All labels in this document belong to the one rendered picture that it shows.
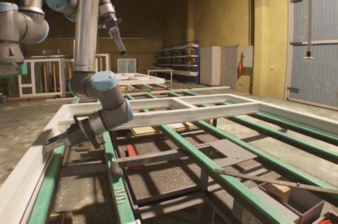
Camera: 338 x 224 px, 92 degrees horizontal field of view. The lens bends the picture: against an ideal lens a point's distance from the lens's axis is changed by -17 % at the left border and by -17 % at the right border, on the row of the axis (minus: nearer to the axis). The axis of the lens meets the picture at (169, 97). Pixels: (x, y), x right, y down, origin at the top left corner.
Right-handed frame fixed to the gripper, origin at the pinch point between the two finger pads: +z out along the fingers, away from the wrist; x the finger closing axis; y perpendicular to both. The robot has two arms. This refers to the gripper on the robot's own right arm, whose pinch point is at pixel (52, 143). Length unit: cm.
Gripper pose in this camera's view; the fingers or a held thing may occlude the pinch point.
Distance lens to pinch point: 83.9
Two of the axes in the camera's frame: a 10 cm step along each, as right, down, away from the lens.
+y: -3.2, -9.0, -2.8
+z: -8.8, 3.9, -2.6
